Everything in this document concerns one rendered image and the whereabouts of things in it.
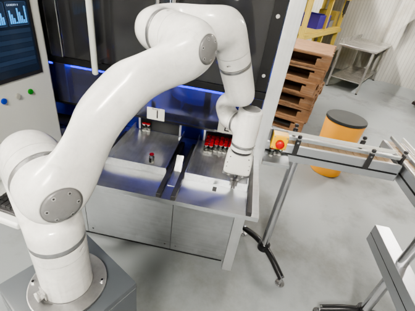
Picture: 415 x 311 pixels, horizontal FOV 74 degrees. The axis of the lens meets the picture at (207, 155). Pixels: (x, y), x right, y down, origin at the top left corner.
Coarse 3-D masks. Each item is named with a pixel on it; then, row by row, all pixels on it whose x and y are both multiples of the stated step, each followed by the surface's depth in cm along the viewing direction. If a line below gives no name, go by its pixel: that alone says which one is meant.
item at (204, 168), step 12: (192, 156) 124; (204, 156) 130; (216, 156) 131; (192, 168) 121; (204, 168) 122; (216, 168) 123; (192, 180) 114; (204, 180) 113; (216, 180) 112; (228, 180) 117; (240, 180) 118
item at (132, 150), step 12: (132, 132) 140; (144, 132) 142; (156, 132) 143; (120, 144) 128; (132, 144) 131; (144, 144) 132; (156, 144) 133; (168, 144) 135; (108, 156) 115; (120, 156) 121; (132, 156) 123; (144, 156) 124; (156, 156) 125; (168, 156) 126; (144, 168) 115; (156, 168) 114
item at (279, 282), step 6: (246, 228) 203; (246, 234) 208; (252, 234) 196; (258, 240) 190; (258, 246) 187; (264, 246) 184; (264, 252) 186; (270, 252) 182; (270, 258) 180; (276, 264) 178; (276, 270) 176; (282, 276) 174; (276, 282) 177; (282, 282) 178
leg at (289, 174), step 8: (288, 176) 154; (288, 184) 156; (280, 192) 161; (280, 200) 163; (280, 208) 166; (272, 216) 171; (272, 224) 174; (264, 232) 181; (272, 232) 179; (264, 240) 182
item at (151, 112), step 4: (148, 108) 129; (152, 108) 128; (148, 112) 130; (152, 112) 130; (156, 112) 129; (160, 112) 129; (164, 112) 129; (148, 116) 131; (152, 116) 131; (156, 116) 130; (160, 116) 130; (160, 120) 131
